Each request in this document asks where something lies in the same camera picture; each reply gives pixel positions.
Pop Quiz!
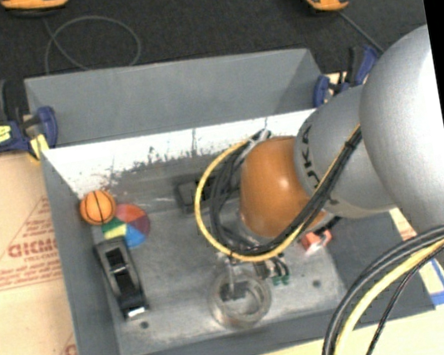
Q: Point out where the brown cardboard board red print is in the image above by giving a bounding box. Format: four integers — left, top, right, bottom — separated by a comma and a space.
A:
0, 86, 437, 355

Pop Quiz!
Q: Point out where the clear glass cup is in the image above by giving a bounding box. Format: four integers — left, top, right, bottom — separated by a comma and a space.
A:
203, 264, 278, 335

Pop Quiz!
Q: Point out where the orange and white small object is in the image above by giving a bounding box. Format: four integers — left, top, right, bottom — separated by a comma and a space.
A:
299, 228, 336, 257

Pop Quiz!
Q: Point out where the dark grey rectangular block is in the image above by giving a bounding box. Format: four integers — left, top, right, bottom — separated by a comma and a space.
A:
173, 178, 204, 216

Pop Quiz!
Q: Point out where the grey metal bin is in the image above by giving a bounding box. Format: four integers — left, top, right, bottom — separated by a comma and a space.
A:
22, 17, 441, 355

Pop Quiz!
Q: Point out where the orange toy basketball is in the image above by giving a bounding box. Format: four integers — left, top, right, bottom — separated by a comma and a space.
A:
76, 186, 120, 229

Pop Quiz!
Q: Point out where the black tape dispenser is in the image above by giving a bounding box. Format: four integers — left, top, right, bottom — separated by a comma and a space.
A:
91, 234, 151, 324

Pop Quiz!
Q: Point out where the multicolour round disc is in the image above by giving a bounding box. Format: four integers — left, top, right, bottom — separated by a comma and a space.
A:
97, 200, 155, 254

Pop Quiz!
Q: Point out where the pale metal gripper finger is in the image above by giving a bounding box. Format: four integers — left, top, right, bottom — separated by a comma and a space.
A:
215, 250, 230, 276
225, 259, 245, 300

